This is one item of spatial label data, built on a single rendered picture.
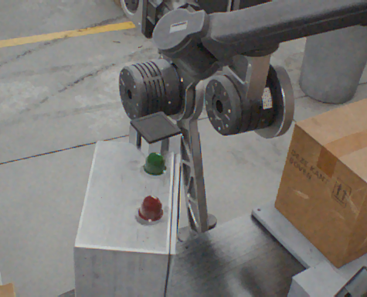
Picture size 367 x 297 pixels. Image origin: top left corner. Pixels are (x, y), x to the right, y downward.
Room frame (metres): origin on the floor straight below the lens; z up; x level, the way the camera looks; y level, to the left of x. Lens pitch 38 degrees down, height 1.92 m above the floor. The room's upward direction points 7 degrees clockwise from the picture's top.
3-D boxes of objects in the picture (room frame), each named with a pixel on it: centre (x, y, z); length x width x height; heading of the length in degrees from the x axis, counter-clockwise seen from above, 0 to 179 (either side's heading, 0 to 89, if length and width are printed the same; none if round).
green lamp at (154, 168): (0.51, 0.03, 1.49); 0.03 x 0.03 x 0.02
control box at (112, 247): (0.48, 0.05, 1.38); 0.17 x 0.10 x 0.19; 3
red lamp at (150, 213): (0.44, 0.03, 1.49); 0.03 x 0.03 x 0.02
